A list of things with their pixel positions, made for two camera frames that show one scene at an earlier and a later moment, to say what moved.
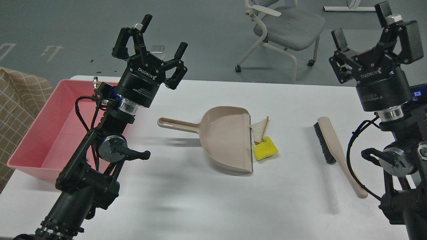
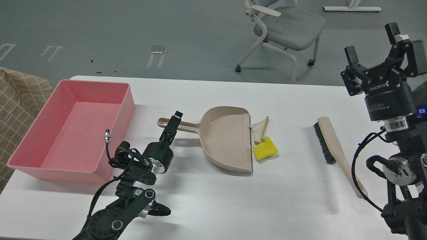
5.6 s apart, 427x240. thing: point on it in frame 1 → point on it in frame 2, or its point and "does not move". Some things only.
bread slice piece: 258,128 does not move
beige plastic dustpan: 225,132 does not move
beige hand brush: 333,153 does not move
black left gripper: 145,72 → 161,155
